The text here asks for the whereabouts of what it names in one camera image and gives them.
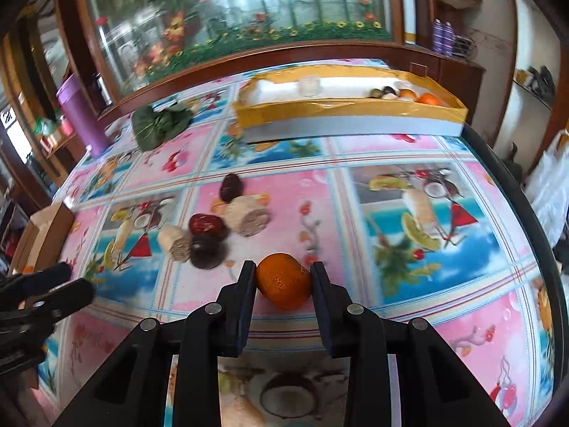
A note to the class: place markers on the purple cup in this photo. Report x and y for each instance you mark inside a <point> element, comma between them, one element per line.
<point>82,115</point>

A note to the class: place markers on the dark round fruit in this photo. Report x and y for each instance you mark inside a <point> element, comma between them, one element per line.
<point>391,90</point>

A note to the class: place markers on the green leafy vegetable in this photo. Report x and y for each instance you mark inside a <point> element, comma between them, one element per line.
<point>160,124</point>

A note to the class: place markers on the purple spray can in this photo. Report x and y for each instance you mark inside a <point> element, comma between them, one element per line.
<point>438,35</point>
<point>448,38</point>

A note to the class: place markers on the large orange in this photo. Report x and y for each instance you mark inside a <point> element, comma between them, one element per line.
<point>283,287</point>

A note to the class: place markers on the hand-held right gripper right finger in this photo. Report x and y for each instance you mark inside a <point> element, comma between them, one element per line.
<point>322,311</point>

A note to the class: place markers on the large white plastic bag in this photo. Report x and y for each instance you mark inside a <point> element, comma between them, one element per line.
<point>551,187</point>

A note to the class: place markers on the white roll with gold stripes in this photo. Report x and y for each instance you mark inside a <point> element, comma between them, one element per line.
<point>408,0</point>

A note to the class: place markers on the dark items on glass shelf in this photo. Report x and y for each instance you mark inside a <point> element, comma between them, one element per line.
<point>540,80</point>

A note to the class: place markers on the dark purple plum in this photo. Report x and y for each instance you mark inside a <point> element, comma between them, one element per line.
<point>206,254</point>

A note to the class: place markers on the small beige sugarcane piece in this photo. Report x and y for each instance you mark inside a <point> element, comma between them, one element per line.
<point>175,243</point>

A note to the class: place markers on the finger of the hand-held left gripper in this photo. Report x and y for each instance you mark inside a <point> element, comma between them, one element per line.
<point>75,296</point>
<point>55,274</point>

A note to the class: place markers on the brown wooden sideboard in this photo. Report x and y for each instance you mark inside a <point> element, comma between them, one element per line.
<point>471,80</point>

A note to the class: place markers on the cardboard box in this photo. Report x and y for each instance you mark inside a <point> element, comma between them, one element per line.
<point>42,235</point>

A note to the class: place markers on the brown wicker basket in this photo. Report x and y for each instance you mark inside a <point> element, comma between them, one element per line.
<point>458,6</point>

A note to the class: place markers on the dark green object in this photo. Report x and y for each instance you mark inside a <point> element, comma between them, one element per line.
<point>513,160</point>

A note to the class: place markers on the dark red date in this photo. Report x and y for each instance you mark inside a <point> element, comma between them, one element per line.
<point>231,187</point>
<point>206,224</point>

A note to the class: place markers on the long yellow-taped white box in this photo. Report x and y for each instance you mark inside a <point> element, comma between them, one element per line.
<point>346,118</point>

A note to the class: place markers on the floral glass wooden cabinet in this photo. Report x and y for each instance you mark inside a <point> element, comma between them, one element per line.
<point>266,0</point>

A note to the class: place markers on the dark greenish fruit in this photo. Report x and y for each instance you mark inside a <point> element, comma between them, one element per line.
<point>375,93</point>

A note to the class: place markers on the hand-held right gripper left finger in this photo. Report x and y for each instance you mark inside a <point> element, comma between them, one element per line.
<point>246,302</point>

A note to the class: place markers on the small white cup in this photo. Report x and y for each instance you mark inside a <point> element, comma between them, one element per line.
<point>310,86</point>

